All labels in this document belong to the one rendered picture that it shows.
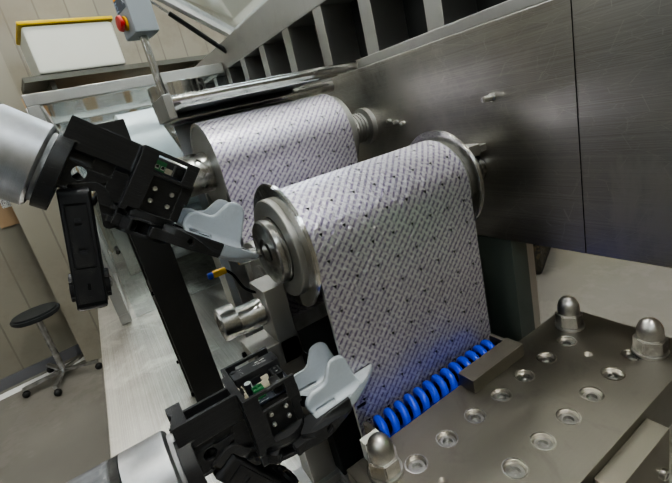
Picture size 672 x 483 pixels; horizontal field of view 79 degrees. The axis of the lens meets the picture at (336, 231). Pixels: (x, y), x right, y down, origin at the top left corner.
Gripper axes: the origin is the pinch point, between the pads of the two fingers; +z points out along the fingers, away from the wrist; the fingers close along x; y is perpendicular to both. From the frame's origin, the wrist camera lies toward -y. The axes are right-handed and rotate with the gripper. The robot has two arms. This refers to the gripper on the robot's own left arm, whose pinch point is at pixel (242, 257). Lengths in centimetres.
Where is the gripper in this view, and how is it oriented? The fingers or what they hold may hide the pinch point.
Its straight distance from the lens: 47.7
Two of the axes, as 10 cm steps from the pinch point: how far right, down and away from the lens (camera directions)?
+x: -5.2, -1.3, 8.5
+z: 7.8, 3.3, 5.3
